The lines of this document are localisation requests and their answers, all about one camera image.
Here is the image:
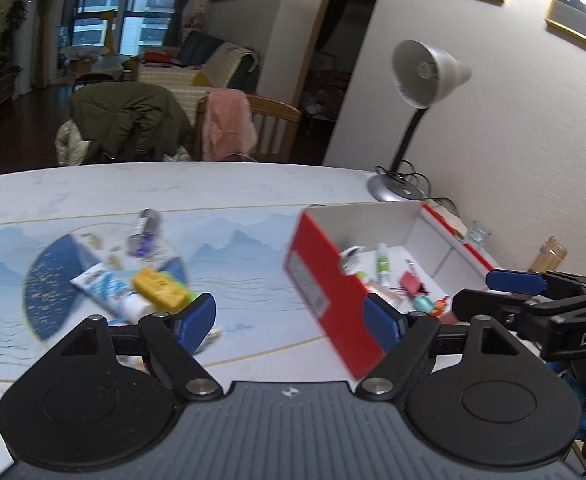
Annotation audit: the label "yellow giraffe toy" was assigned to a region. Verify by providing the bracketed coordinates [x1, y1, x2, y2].
[100, 7, 118, 53]

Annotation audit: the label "small green white tube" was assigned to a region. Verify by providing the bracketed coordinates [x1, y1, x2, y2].
[375, 242, 392, 286]

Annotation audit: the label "black power cable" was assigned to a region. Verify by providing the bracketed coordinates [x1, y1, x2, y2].
[373, 160, 431, 197]

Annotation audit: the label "balcony glass door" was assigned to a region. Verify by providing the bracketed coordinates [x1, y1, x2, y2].
[58, 0, 181, 56]

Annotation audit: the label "small yellow box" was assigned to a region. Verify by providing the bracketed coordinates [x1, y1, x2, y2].
[130, 266, 186, 311]

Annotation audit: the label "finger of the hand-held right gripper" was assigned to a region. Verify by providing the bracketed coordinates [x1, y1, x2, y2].
[452, 287, 574, 329]
[485, 269, 586, 295]

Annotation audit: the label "white blue cream tube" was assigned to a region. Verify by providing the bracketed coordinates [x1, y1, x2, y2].
[69, 262, 156, 323]

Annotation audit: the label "pink cloth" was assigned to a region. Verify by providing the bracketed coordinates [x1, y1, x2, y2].
[203, 87, 258, 161]

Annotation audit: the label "pink binder clip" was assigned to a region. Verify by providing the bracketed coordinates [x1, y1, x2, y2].
[398, 259, 430, 296]

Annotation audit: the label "clear glass cup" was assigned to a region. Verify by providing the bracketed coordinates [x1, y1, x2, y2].
[468, 220, 492, 247]

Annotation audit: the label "wooden dining chair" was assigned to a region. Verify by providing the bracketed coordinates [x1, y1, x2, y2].
[195, 92, 302, 163]

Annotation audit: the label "blue mountain print table mat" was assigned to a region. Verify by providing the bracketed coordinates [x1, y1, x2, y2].
[0, 205, 504, 383]

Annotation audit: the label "small clear bottle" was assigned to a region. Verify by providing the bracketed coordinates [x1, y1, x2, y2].
[127, 208, 162, 257]

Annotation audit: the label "green potted plant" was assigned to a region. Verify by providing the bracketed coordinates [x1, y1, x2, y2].
[0, 0, 28, 71]

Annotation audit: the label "cream sofa blanket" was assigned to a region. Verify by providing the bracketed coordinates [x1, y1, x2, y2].
[205, 42, 254, 91]

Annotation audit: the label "white desk lamp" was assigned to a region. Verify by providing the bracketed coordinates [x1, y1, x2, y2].
[367, 39, 472, 202]

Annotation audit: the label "tall jar brown contents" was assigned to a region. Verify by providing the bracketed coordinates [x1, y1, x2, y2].
[528, 236, 568, 273]

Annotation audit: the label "white sunglasses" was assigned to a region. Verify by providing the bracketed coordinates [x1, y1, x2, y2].
[340, 246, 366, 273]

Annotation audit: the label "person's right hand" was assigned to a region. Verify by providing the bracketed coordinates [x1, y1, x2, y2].
[547, 357, 586, 436]

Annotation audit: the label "red cardboard box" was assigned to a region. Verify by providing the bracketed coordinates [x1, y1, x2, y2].
[283, 202, 504, 378]

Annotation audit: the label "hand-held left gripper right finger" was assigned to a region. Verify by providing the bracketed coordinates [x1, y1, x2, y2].
[357, 292, 534, 402]

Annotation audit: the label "olive green jacket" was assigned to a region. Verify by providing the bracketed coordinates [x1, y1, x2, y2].
[68, 82, 194, 163]

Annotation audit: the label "white quilted jacket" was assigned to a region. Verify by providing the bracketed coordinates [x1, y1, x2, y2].
[55, 120, 98, 167]

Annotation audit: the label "dark green sofa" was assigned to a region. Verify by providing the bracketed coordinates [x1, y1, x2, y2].
[138, 30, 261, 106]

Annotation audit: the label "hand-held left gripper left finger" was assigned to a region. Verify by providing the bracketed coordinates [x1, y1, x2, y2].
[38, 292, 222, 402]

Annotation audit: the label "pale green cloth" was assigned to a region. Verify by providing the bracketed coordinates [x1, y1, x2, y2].
[425, 197, 470, 235]

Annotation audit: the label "white tower air conditioner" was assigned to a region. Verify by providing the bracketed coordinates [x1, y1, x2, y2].
[15, 0, 41, 96]

